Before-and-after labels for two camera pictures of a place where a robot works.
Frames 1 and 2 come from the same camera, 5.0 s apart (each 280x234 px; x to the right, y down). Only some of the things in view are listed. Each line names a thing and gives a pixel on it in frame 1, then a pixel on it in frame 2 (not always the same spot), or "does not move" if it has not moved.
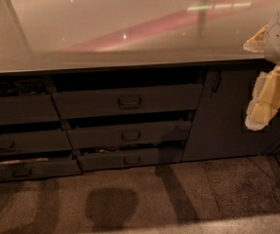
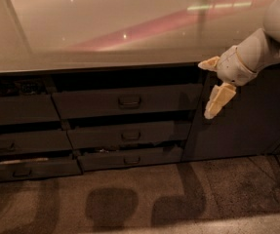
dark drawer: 158,156 does not move
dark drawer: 11,109 does not move
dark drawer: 31,170 does not move
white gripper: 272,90 → 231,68
